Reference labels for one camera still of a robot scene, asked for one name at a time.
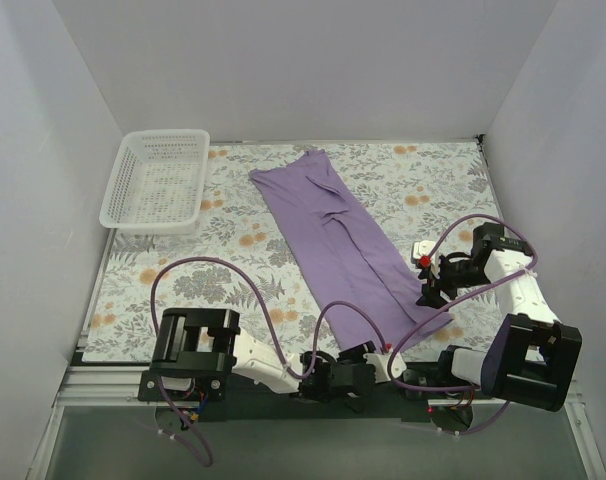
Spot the purple t shirt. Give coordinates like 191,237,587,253
249,151,452,349

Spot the white plastic mesh basket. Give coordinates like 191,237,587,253
99,129,210,235

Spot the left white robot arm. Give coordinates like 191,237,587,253
137,308,388,402

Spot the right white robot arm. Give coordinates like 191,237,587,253
412,222,582,412

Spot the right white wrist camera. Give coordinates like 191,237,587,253
411,240,443,277

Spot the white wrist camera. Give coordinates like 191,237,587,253
363,352,407,384
411,240,443,277

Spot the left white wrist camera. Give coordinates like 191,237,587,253
363,352,407,384

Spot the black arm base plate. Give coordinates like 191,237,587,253
138,371,474,431

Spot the aluminium frame rail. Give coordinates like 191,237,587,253
44,365,606,479

